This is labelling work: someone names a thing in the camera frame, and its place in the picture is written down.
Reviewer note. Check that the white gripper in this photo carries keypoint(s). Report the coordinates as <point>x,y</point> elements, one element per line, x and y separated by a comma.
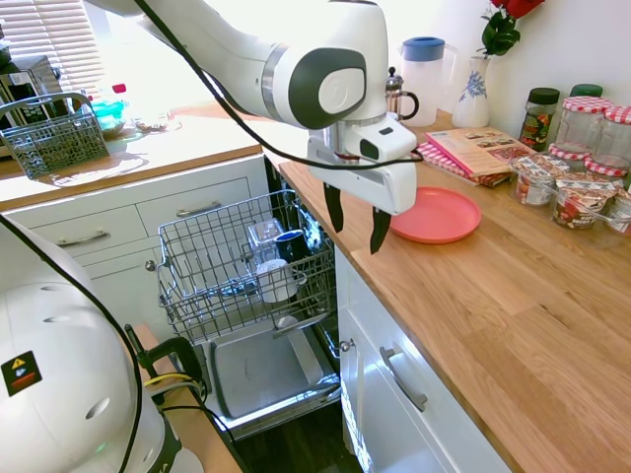
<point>365,184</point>

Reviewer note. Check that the pink plastic plate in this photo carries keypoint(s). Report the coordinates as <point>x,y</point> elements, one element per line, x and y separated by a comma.
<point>443,217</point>

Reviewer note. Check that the grey dishwasher door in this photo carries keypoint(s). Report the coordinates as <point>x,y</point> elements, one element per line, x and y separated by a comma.
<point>261,374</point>

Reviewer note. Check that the dark blue mug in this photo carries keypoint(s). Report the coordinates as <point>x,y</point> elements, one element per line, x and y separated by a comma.
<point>291,244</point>

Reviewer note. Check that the clear drinking glass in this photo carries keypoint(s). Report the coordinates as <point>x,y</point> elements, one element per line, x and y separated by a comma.
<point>263,239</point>

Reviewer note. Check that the red checkered book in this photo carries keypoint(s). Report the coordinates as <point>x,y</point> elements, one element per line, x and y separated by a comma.
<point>439,157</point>

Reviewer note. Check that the white mug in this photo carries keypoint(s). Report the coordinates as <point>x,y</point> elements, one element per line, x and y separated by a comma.
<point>276,283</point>

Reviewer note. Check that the small white bowl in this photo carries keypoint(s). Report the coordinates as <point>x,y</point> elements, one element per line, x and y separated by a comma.
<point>287,322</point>

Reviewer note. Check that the round metal cabinet knob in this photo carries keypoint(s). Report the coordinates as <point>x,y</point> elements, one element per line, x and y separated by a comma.
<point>347,345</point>
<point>150,265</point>

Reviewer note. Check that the glass French press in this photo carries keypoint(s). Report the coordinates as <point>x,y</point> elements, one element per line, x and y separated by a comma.
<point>400,101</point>

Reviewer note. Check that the pink cookbook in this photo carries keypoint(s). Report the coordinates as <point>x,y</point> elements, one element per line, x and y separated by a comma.
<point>473,150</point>

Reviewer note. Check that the clear pitcher blue lid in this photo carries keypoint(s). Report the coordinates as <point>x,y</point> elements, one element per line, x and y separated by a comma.
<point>426,84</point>

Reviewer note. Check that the white vase blue print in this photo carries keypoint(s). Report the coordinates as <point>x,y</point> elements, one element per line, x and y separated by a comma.
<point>470,103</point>

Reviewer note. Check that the plastic snack cup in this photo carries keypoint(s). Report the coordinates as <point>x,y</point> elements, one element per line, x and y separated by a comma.
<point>622,212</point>
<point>535,182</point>
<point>581,202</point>

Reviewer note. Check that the jar with black lid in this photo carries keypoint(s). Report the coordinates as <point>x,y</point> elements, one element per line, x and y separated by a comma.
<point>538,123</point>

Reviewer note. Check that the small jar checkered lid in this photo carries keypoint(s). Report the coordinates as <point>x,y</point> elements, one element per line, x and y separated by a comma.
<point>566,153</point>
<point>605,168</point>

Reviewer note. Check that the black clamp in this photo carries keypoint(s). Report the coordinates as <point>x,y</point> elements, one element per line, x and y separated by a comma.
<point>182,352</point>

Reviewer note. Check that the red roses green leaves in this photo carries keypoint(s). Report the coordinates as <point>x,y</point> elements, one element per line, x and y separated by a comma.
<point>500,34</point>

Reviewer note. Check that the tall jar checkered lid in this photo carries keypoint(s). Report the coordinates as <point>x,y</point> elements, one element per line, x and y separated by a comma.
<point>617,140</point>
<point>581,125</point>

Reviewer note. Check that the jar with green lid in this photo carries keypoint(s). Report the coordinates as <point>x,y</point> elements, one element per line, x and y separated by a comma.
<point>586,90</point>

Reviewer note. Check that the teal glass bowl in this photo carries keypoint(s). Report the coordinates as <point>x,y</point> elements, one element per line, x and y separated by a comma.
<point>111,115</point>

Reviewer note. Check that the bottle with red cap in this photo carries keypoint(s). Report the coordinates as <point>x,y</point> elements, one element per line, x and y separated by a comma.
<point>119,88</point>

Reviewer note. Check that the grey cutlery basket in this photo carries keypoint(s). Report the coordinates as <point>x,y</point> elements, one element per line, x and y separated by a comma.
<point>59,143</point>

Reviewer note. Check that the white window blinds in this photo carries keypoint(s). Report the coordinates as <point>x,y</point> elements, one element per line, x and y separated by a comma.
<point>59,34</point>

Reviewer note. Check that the stainless steel appliance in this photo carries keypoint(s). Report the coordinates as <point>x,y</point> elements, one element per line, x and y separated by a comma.
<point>29,84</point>

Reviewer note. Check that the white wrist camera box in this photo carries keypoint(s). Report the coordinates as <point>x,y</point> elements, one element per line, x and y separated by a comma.
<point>389,140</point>

